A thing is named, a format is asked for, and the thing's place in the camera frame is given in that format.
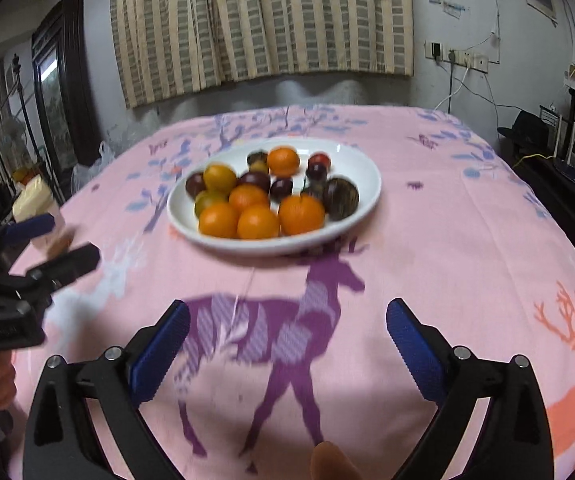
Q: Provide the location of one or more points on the red cherry tomato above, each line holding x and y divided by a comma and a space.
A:
319, 158

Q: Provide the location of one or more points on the small yellow green fruit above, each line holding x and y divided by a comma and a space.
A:
259, 166

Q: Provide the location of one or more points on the orange kumquat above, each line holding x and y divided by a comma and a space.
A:
245, 196

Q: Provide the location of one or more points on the yellow orange kumquat fruit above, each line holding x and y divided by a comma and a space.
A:
220, 178

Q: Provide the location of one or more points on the striped beige curtain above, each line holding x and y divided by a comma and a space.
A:
169, 48

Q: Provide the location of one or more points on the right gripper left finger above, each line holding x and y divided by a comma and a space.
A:
60, 439

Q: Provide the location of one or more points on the dark wooden cabinet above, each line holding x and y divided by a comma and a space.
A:
62, 86

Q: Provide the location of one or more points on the small orange tangerine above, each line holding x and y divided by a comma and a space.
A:
219, 220

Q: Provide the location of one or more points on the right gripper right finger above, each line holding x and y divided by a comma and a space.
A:
514, 441

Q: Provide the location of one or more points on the small brown passion fruit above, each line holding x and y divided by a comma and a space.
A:
257, 156

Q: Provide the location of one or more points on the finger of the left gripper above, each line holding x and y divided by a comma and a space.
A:
21, 232

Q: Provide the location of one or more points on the white plastic bag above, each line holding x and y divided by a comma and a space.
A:
82, 175

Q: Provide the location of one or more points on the white wall power strip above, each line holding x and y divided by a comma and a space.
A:
441, 53

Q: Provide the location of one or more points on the green yellow plum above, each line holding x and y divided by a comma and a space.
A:
206, 199

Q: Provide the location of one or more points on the dark purple plum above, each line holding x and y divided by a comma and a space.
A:
195, 184
256, 178

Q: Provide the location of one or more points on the black shelf rack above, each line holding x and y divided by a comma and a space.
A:
541, 150

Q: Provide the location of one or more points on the cream lidded drink jar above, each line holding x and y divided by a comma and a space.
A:
35, 200

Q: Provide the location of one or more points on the right hand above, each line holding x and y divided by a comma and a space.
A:
328, 462

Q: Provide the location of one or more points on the pink printed tablecloth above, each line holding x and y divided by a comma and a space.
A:
293, 349

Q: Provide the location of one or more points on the dark cherry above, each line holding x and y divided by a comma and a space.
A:
280, 189

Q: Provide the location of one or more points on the orange tangerine on plate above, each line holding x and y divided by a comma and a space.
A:
283, 162

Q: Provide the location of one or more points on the large orange front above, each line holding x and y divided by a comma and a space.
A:
258, 222

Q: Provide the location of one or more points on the dark mangosteen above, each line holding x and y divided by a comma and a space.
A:
340, 198

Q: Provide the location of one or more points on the white oval plate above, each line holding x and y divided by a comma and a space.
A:
346, 162

